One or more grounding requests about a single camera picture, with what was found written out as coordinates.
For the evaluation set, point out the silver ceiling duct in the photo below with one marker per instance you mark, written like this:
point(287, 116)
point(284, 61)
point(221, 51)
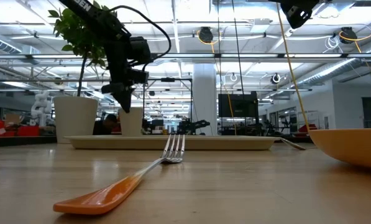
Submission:
point(328, 73)

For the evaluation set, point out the green leafy plant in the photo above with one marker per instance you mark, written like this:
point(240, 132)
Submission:
point(76, 34)

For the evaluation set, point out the black monitor screen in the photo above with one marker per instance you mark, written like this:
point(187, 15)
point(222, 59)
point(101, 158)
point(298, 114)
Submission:
point(238, 105)

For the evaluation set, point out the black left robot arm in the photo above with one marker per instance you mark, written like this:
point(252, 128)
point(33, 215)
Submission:
point(92, 12)

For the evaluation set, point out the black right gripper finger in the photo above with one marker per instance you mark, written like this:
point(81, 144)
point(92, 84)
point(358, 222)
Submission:
point(298, 14)

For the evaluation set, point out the orange bowl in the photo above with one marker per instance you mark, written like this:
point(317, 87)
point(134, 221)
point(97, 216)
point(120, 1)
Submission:
point(353, 146)

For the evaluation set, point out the person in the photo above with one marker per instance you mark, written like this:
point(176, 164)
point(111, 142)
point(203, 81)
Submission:
point(106, 124)

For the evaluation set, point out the white building pillar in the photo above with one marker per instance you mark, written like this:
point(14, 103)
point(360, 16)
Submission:
point(204, 99)

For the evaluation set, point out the black metal stand frame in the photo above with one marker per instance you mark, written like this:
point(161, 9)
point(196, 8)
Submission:
point(172, 79)

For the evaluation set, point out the black table frame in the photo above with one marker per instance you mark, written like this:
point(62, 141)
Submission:
point(17, 141)

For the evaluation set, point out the red bin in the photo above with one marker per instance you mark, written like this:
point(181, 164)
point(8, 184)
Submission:
point(23, 130)

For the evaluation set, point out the white cup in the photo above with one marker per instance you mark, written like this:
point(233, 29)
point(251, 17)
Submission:
point(136, 123)

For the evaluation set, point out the beige plastic tray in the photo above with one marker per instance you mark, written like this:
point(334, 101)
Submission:
point(219, 142)

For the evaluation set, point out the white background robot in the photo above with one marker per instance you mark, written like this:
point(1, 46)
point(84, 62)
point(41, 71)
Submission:
point(41, 107)

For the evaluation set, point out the white plant pot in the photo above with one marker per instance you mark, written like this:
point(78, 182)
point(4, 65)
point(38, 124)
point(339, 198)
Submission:
point(75, 118)

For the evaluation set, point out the black background robot arm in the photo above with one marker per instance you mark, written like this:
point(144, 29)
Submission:
point(191, 126)

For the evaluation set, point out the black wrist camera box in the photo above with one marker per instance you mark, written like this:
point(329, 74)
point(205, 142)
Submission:
point(140, 76)

